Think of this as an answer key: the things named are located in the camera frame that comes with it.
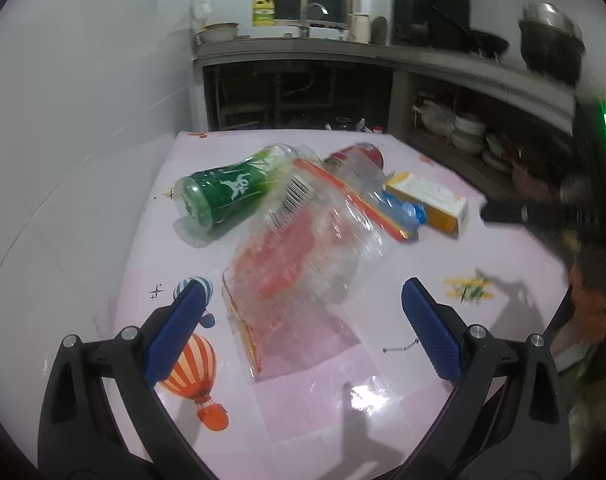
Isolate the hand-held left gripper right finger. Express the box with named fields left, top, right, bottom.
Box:
left=398, top=277, right=570, bottom=480

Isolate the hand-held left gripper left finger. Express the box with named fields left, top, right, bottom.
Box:
left=38, top=280, right=219, bottom=480

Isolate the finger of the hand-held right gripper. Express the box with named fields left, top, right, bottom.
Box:
left=480, top=201, right=531, bottom=226

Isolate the yellow cardboard box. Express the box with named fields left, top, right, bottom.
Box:
left=383, top=171, right=470, bottom=238

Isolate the crushed clear bottle blue label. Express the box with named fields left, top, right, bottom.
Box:
left=335, top=150, right=429, bottom=233

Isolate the red drink can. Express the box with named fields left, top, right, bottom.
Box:
left=324, top=142, right=385, bottom=176

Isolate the green plastic bottle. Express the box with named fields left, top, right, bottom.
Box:
left=174, top=143, right=304, bottom=250

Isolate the person's right hand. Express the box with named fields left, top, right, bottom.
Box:
left=569, top=260, right=606, bottom=343

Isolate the pile of dishes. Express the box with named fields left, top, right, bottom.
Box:
left=483, top=132, right=519, bottom=173

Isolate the stack of white bowls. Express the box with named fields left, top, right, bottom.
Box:
left=453, top=114, right=488, bottom=156

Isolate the white plastic bag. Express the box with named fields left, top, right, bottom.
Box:
left=415, top=100, right=456, bottom=136

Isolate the black pot with metal lid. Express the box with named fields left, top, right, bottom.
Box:
left=518, top=2, right=586, bottom=86

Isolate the black wok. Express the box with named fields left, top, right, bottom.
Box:
left=458, top=27, right=510, bottom=58

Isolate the black microwave oven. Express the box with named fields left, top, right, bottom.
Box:
left=394, top=0, right=471, bottom=51

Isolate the cream jug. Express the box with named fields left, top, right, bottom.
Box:
left=349, top=12, right=372, bottom=43

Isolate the grey kitchen counter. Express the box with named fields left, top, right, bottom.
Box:
left=192, top=37, right=584, bottom=201

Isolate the metal faucet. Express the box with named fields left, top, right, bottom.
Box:
left=300, top=2, right=330, bottom=38

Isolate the pink basin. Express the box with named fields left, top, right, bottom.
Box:
left=195, top=22, right=240, bottom=43

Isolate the yellow green detergent bottle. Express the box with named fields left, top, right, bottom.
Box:
left=252, top=0, right=278, bottom=27

